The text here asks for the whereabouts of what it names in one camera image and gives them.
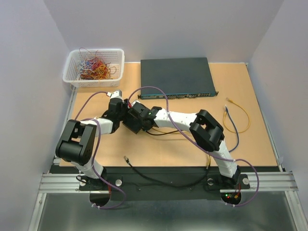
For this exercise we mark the small black network switch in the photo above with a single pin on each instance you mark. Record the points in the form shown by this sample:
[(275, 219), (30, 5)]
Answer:
[(134, 124)]

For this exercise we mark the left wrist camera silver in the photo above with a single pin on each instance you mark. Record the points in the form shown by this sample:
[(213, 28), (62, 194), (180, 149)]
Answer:
[(115, 94)]

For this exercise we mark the large blue rack network switch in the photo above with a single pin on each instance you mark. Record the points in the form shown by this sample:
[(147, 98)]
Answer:
[(176, 78)]

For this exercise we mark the white perforated plastic basket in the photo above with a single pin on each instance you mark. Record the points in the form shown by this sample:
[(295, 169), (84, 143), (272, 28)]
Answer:
[(94, 68)]

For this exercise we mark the black ethernet cable teal plug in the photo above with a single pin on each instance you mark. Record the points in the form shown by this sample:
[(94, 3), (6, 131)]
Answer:
[(168, 175)]

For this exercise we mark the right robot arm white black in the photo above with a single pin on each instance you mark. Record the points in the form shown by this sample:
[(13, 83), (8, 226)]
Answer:
[(206, 131)]

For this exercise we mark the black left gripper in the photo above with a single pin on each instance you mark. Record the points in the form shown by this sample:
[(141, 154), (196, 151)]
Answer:
[(122, 106)]

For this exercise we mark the aluminium rail frame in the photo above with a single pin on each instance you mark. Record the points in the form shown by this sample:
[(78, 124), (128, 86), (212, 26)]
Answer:
[(260, 211)]

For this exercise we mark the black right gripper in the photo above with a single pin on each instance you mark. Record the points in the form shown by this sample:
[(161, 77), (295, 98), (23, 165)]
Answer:
[(145, 127)]

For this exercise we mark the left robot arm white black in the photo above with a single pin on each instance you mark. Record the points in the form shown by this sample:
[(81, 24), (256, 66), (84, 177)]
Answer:
[(77, 139)]

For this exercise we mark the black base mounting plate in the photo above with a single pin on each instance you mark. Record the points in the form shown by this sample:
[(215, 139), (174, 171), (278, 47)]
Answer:
[(118, 184)]

